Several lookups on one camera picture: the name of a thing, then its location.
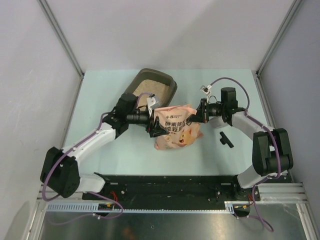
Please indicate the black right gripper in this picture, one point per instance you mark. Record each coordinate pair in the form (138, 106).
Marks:
(201, 110)

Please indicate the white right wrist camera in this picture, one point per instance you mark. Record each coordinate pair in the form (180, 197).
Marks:
(206, 90)

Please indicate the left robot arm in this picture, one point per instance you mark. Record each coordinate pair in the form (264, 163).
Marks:
(60, 171)

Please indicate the pink cat litter bag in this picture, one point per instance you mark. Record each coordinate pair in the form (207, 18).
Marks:
(181, 133)

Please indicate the aluminium frame post left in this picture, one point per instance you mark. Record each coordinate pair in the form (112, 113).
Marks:
(58, 31)

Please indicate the silver metal scoop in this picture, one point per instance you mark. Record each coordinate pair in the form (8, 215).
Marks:
(217, 122)

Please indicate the black bag sealing clip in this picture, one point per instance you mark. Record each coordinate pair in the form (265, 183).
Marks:
(225, 140)

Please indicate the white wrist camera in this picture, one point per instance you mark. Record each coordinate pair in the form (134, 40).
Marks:
(153, 102)
(206, 90)

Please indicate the aluminium frame post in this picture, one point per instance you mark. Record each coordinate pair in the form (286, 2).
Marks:
(58, 31)
(283, 28)

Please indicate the aluminium frame post right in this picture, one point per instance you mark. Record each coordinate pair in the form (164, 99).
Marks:
(283, 28)

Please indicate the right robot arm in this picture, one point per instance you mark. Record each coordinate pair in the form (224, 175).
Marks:
(271, 149)

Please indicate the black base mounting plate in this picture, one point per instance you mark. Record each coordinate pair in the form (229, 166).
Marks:
(173, 192)

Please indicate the brown litter box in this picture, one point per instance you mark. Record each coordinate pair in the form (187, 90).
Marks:
(155, 82)

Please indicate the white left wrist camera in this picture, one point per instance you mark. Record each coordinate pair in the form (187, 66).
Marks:
(153, 102)

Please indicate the grey slotted cable duct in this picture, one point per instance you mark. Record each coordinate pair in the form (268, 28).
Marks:
(99, 207)

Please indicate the aluminium rail right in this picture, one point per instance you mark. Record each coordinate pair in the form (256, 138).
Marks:
(282, 193)

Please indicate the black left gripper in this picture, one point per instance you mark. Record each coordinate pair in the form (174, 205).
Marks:
(157, 129)

